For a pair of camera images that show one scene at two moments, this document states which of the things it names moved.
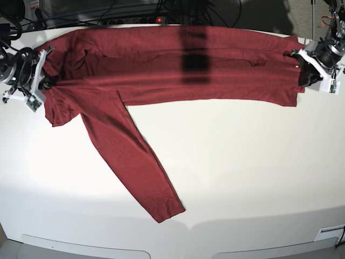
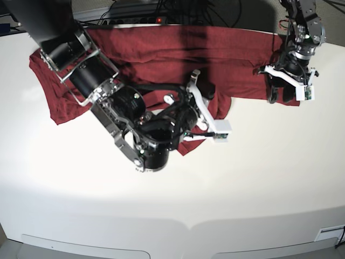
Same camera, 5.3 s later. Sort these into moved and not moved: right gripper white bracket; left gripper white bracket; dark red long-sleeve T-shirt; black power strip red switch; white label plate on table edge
Moved: right gripper white bracket; left gripper white bracket; dark red long-sleeve T-shirt
Not moved: black power strip red switch; white label plate on table edge
